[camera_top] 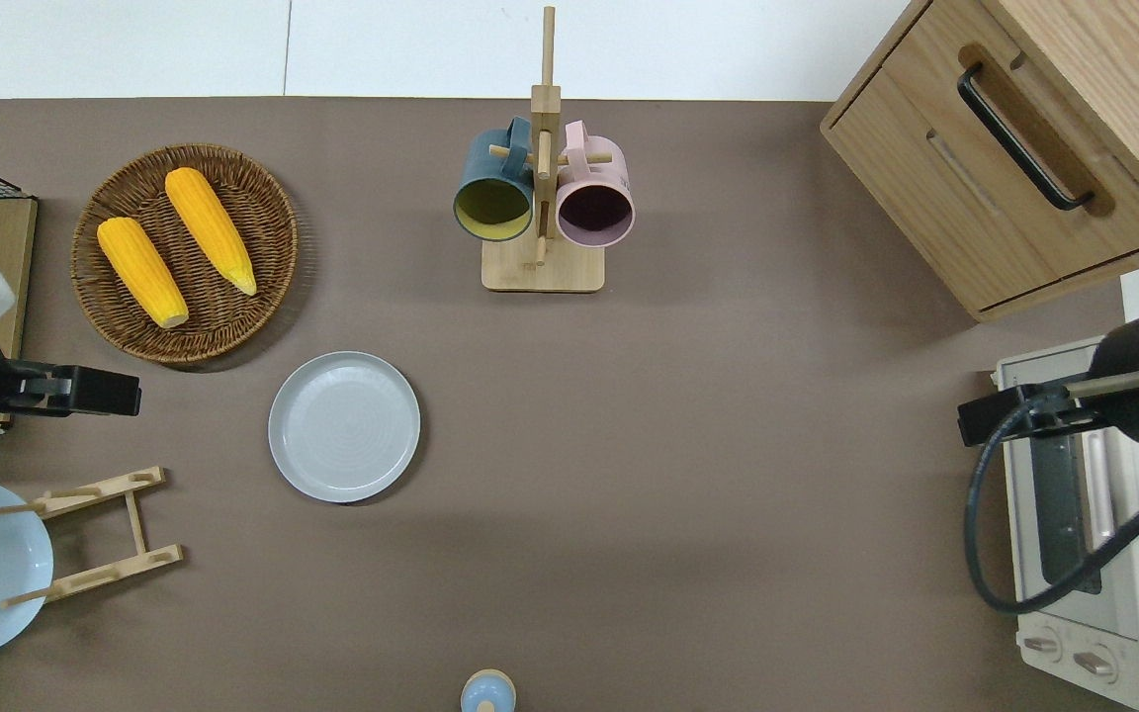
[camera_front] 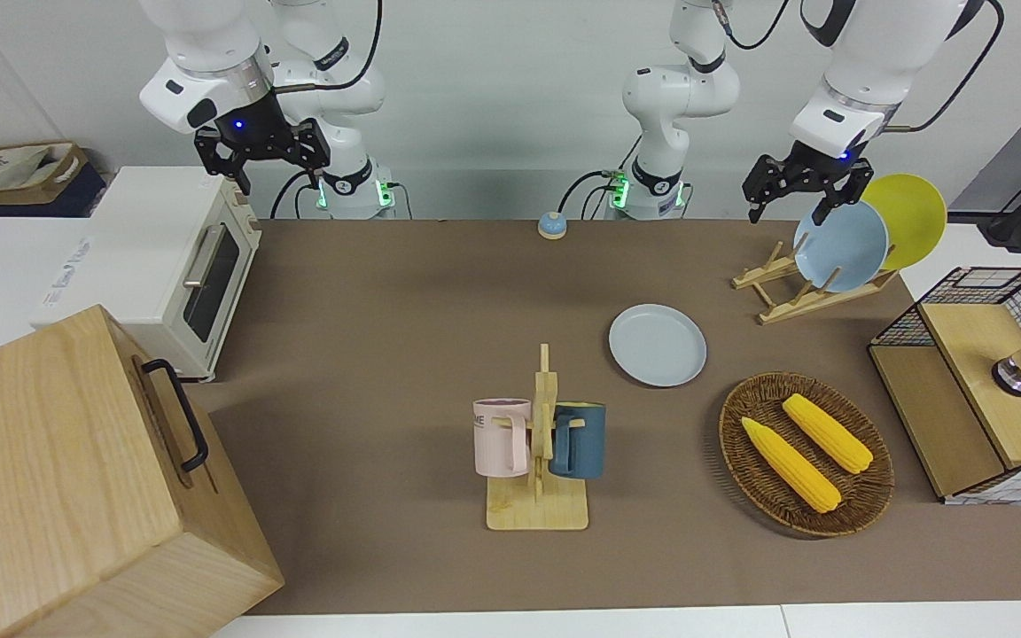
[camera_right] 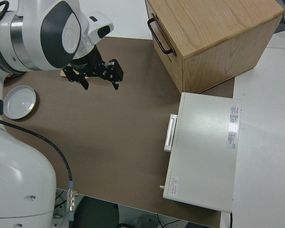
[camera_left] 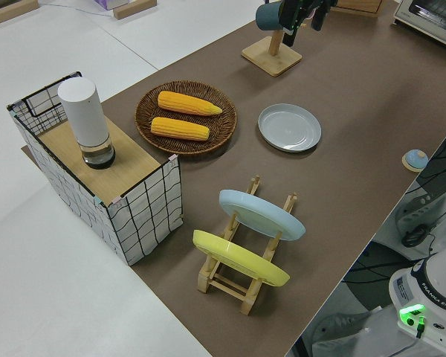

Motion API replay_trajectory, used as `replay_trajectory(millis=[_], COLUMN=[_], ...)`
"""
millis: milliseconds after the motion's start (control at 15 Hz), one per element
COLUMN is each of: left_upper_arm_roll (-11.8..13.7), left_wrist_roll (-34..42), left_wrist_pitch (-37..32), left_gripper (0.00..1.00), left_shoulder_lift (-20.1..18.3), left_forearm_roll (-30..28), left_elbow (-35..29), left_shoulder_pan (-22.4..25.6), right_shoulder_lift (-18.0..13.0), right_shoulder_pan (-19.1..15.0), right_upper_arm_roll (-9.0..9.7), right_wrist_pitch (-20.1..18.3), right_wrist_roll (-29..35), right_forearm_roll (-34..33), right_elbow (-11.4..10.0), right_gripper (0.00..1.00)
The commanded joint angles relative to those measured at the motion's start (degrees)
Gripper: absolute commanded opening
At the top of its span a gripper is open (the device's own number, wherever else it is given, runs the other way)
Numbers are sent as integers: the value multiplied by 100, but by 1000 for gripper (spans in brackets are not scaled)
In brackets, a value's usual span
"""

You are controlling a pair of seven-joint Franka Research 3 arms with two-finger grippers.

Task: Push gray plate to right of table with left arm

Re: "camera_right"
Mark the black cabinet drawer handle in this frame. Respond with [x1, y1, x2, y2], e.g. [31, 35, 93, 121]
[147, 18, 174, 55]

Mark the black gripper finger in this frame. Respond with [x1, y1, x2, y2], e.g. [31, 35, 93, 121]
[63, 66, 89, 91]
[104, 58, 124, 90]

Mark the wooden drawer cabinet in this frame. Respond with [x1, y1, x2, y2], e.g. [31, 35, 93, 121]
[145, 0, 285, 94]

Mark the white oven door handle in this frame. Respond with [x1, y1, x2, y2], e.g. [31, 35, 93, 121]
[163, 114, 178, 152]

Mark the gray round plate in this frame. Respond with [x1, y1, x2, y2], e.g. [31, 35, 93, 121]
[2, 85, 38, 120]

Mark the white toaster oven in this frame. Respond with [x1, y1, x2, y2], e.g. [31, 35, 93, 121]
[159, 92, 242, 213]

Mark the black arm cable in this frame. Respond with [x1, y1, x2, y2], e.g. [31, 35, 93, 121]
[0, 115, 78, 224]

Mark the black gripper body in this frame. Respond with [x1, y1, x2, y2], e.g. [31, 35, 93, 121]
[70, 46, 113, 79]

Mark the brown table mat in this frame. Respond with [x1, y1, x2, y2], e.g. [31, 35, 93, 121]
[2, 36, 236, 228]

